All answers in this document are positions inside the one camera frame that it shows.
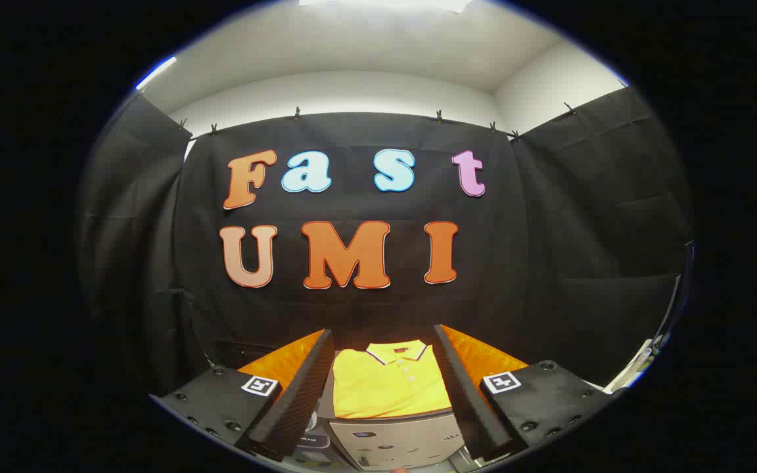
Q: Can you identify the black backdrop cloth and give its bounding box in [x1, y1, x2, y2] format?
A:
[78, 85, 693, 401]

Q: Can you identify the row of black cloth clips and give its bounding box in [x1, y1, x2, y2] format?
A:
[178, 102, 576, 142]

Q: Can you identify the yellow polo shirt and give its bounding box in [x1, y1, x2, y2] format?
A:
[331, 339, 453, 420]

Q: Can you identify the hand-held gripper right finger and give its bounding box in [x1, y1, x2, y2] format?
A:
[432, 323, 619, 462]

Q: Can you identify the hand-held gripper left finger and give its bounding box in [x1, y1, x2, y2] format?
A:
[149, 328, 336, 462]

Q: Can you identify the grey washing machine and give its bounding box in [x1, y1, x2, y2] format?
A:
[296, 411, 353, 472]

